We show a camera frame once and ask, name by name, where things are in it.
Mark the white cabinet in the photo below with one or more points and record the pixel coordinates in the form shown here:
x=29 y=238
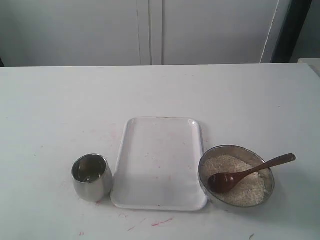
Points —
x=139 y=32

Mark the white uncooked rice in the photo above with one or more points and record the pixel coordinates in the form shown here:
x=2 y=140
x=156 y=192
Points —
x=248 y=192

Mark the steel bowl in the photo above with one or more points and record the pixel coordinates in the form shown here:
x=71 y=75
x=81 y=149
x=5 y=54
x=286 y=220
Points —
x=246 y=156

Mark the white rectangular plastic tray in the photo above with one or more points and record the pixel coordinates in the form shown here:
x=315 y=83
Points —
x=157 y=165

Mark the steel cup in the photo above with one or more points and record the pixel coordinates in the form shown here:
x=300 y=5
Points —
x=92 y=177

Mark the brown wooden spoon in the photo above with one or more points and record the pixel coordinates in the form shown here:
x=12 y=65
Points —
x=224 y=182

